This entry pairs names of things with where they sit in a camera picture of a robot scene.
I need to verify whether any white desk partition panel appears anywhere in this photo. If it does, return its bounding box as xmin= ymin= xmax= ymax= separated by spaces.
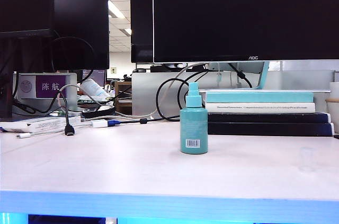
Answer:
xmin=131 ymin=69 xmax=336 ymax=116

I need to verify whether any large black AOC monitor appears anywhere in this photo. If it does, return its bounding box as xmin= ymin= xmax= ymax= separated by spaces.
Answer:
xmin=153 ymin=0 xmax=339 ymax=64

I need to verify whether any black book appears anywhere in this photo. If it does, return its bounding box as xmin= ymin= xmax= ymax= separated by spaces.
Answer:
xmin=207 ymin=122 xmax=335 ymax=138

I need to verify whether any white adapter with blue plug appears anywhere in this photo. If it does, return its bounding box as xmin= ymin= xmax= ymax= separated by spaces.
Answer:
xmin=90 ymin=119 xmax=118 ymax=129

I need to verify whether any white book with printed spine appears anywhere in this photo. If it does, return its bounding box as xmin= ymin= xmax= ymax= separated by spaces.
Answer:
xmin=204 ymin=102 xmax=316 ymax=114

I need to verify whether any white AOC monitor stand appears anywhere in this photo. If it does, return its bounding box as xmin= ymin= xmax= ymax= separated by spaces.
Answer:
xmin=229 ymin=60 xmax=270 ymax=90

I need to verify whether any black monitor with thick bezel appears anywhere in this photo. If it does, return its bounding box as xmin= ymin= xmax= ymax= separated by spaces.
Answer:
xmin=0 ymin=0 xmax=56 ymax=40

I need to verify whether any black power strip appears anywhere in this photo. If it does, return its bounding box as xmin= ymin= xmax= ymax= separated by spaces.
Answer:
xmin=81 ymin=105 xmax=117 ymax=119

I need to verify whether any teal book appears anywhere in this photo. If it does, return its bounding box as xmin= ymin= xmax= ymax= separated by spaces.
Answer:
xmin=204 ymin=91 xmax=315 ymax=104

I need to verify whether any black monitor with glossy screen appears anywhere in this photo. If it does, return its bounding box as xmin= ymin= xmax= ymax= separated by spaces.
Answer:
xmin=53 ymin=0 xmax=110 ymax=71

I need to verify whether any white flat printed box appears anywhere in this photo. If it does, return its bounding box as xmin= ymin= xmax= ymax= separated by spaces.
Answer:
xmin=0 ymin=115 xmax=82 ymax=133

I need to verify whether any dark navy book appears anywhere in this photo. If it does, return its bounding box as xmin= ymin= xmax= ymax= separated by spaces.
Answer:
xmin=207 ymin=112 xmax=332 ymax=124

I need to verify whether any black HDMI cable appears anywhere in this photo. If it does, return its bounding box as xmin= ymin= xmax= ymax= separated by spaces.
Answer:
xmin=51 ymin=91 xmax=76 ymax=138

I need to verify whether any purple and white name sign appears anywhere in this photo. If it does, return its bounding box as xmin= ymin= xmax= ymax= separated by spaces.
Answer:
xmin=16 ymin=73 xmax=78 ymax=113

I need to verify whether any white grey cable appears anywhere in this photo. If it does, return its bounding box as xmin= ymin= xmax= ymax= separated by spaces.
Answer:
xmin=59 ymin=62 xmax=210 ymax=119

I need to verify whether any black looped cable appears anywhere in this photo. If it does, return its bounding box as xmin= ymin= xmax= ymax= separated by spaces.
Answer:
xmin=116 ymin=69 xmax=212 ymax=124

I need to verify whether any white tilted bottle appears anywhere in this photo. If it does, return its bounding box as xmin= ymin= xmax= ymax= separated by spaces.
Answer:
xmin=79 ymin=78 xmax=111 ymax=101

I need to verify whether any teal spray bottle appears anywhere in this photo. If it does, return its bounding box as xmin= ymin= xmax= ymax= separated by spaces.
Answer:
xmin=180 ymin=82 xmax=209 ymax=155

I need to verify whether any transparent plastic sprayer lid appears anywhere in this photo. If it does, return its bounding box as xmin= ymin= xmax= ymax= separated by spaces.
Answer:
xmin=299 ymin=147 xmax=317 ymax=172

